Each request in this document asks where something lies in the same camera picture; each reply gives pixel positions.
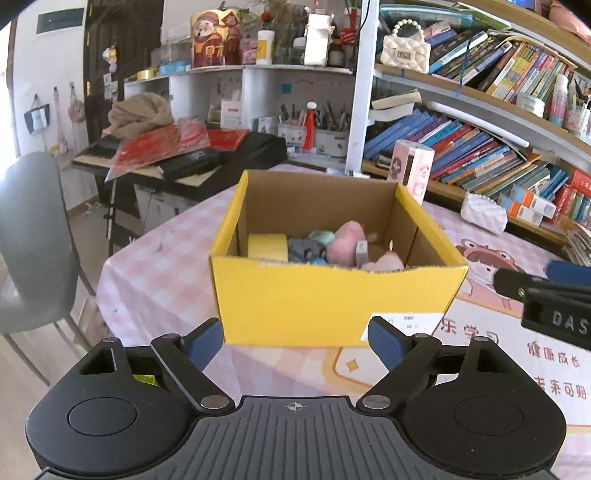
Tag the mint green small case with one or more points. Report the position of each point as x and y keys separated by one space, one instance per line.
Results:
x=324 y=237

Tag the white bookshelf frame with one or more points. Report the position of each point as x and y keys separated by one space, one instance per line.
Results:
x=436 y=92

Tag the grey chair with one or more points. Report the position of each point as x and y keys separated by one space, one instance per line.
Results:
x=38 y=248

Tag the white pearl handbag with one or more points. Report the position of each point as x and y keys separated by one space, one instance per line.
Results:
x=409 y=53

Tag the grey purple toy car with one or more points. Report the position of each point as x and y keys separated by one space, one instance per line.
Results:
x=305 y=250

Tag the pink cartoon desk mat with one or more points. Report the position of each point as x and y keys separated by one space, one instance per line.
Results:
x=161 y=283

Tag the stack of papers and notebooks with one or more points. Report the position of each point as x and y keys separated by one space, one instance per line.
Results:
x=578 y=247

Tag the upper white orange box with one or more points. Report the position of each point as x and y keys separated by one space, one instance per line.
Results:
x=528 y=199

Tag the lower white orange box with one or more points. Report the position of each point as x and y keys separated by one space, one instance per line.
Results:
x=519 y=211

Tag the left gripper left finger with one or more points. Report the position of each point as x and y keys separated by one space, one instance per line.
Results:
x=184 y=358

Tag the white quilted pouch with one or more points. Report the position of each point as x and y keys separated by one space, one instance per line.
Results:
x=483 y=212

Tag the yellow cardboard box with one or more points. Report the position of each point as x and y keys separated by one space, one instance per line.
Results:
x=283 y=304

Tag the yellow tape roll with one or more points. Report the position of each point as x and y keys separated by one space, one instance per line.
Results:
x=268 y=247

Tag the small white box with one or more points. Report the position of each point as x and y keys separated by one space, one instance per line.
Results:
x=362 y=253

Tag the red tassel ornament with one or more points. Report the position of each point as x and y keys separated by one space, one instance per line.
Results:
x=309 y=126

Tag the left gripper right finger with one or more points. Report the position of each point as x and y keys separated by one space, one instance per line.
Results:
x=409 y=360

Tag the red paper sheets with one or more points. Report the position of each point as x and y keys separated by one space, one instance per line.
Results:
x=171 y=141

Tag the red fortune god box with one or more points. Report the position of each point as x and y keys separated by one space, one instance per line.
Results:
x=215 y=36

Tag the black electronic keyboard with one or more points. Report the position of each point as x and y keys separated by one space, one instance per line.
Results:
x=204 y=173

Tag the pink plush toy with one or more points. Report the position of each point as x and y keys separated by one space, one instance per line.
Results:
x=351 y=248

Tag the row of leaning books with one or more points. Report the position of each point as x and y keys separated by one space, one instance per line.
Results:
x=466 y=157

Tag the pink cylindrical humidifier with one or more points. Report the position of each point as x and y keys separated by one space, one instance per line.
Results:
x=411 y=166

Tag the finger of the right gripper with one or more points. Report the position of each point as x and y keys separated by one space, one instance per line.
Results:
x=524 y=287
x=568 y=274

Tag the white orange box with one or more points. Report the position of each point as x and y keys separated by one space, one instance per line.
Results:
x=519 y=211
x=528 y=199

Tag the beige cloth bundle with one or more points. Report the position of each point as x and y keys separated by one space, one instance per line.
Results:
x=139 y=114

